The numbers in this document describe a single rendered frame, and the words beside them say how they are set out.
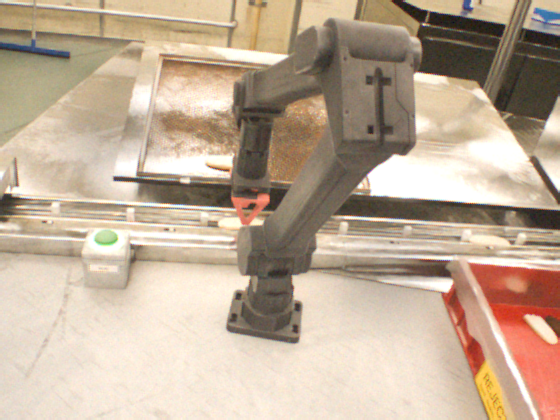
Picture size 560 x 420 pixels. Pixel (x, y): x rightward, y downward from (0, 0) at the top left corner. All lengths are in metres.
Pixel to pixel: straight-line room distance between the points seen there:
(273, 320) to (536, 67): 2.53
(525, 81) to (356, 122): 2.67
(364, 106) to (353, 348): 0.49
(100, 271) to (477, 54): 2.39
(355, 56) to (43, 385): 0.59
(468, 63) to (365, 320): 2.15
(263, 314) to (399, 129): 0.43
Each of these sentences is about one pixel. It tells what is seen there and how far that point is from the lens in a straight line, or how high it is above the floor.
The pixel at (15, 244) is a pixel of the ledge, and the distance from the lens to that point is 0.98.
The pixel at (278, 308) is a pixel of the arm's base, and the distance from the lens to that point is 0.81.
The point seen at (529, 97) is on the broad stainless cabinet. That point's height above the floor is 0.65.
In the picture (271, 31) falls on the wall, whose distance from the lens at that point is 4.70.
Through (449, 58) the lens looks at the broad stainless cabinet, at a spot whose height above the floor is 0.80.
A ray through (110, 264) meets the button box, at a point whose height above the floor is 0.88.
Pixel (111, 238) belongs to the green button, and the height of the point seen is 0.91.
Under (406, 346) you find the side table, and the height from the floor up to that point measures 0.82.
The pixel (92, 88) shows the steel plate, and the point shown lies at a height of 0.82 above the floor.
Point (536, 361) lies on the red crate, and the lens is 1.00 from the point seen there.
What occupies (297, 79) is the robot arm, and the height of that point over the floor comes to 1.24.
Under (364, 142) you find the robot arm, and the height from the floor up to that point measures 1.25.
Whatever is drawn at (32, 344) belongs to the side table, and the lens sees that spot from 0.84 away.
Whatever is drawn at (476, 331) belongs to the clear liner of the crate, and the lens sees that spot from 0.88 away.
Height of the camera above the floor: 1.44
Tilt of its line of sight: 33 degrees down
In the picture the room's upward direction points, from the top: 11 degrees clockwise
